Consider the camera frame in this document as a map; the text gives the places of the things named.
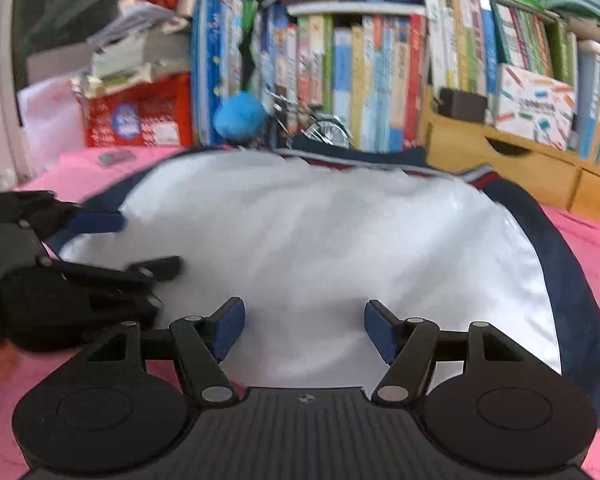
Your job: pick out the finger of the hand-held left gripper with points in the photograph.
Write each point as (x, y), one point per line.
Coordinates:
(100, 221)
(155, 267)

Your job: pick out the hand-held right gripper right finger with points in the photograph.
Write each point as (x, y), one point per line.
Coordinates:
(380, 330)

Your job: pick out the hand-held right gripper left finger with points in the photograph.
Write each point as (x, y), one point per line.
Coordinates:
(230, 327)

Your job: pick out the white and navy jacket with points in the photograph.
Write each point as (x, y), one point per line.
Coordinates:
(330, 235)

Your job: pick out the small grey flat object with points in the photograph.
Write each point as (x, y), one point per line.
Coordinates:
(115, 157)

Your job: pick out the white plastic bag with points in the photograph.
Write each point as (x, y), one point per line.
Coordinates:
(50, 120)

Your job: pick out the red gift box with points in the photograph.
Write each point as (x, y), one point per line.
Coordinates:
(145, 115)

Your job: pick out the stack of papers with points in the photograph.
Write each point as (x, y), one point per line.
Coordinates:
(130, 50)

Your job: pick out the blue plush ball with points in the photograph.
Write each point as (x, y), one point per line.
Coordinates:
(240, 115)

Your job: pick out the miniature bicycle model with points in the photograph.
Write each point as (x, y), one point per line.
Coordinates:
(320, 130)

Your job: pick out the wooden drawer box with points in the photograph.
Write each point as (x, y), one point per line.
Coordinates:
(520, 170)

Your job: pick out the black power adapter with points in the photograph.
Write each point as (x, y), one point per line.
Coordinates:
(462, 104)

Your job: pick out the row of books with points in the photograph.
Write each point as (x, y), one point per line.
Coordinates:
(370, 75)

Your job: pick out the white printed box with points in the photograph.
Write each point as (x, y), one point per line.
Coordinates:
(535, 105)

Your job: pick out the white window frame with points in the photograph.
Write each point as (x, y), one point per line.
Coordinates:
(7, 60)

